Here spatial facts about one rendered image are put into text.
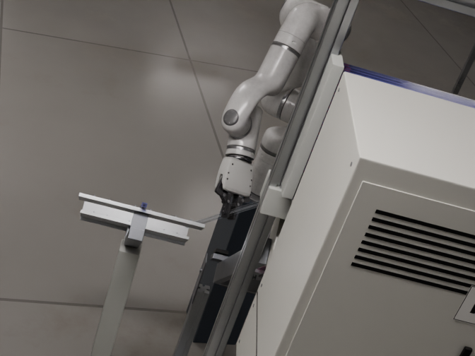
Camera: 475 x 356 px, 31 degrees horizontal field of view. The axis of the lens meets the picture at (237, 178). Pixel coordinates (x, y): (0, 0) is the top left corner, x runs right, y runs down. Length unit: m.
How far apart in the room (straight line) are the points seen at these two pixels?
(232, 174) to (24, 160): 1.97
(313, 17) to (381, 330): 1.21
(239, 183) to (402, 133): 1.02
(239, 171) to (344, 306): 0.98
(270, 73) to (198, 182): 1.99
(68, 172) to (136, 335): 1.10
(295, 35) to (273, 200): 0.75
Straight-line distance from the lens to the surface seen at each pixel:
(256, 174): 3.05
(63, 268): 3.63
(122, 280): 2.52
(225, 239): 3.18
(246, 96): 2.38
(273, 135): 2.98
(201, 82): 5.39
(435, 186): 1.39
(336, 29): 1.70
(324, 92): 1.69
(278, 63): 2.47
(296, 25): 2.49
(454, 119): 1.61
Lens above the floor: 2.32
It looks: 31 degrees down
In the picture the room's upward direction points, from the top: 19 degrees clockwise
